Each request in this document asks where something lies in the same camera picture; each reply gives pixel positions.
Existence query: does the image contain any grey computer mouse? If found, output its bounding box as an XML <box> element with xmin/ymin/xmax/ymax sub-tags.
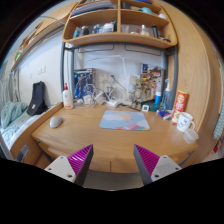
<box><xmin>50</xmin><ymin>116</ymin><xmax>63</xmax><ymax>128</ymax></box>

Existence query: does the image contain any white lotion pump bottle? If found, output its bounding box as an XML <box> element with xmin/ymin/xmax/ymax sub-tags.
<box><xmin>62</xmin><ymin>84</ymin><xmax>73</xmax><ymax>109</ymax></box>

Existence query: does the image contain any pastel patterned mouse pad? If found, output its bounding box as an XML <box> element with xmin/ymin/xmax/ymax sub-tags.
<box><xmin>100</xmin><ymin>110</ymin><xmax>150</xmax><ymax>131</ymax></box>

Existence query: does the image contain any clear plastic cup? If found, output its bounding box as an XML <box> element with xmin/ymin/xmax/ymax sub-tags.
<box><xmin>184</xmin><ymin>129</ymin><xmax>199</xmax><ymax>144</ymax></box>

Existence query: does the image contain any wooden shelf unit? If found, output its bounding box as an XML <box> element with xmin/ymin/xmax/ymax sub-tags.
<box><xmin>62</xmin><ymin>0</ymin><xmax>178</xmax><ymax>49</ymax></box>

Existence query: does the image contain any wooden model figure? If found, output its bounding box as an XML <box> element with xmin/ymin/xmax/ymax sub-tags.
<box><xmin>131</xmin><ymin>80</ymin><xmax>143</xmax><ymax>110</ymax></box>

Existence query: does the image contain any white mug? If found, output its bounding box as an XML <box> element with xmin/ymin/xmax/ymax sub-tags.
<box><xmin>177</xmin><ymin>112</ymin><xmax>195</xmax><ymax>132</ymax></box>

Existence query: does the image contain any teal blanket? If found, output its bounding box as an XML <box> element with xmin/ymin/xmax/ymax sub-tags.
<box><xmin>1</xmin><ymin>102</ymin><xmax>28</xmax><ymax>128</ymax></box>

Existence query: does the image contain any wooden desk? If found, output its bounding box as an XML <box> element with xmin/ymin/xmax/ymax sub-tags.
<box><xmin>11</xmin><ymin>104</ymin><xmax>197</xmax><ymax>173</ymax></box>

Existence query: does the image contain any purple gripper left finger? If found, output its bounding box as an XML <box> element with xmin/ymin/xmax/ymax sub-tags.
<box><xmin>45</xmin><ymin>145</ymin><xmax>93</xmax><ymax>186</ymax></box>

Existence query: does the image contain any blue spray bottle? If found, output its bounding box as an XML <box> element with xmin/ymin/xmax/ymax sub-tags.
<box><xmin>162</xmin><ymin>78</ymin><xmax>171</xmax><ymax>110</ymax></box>

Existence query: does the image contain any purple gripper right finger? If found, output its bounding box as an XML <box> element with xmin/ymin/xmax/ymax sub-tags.
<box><xmin>134</xmin><ymin>144</ymin><xmax>181</xmax><ymax>185</ymax></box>

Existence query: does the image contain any red chips can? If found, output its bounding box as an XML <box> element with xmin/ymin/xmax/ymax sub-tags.
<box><xmin>171</xmin><ymin>90</ymin><xmax>188</xmax><ymax>124</ymax></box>

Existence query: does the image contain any black backpack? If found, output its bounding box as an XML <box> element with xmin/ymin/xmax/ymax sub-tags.
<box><xmin>27</xmin><ymin>81</ymin><xmax>47</xmax><ymax>116</ymax></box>

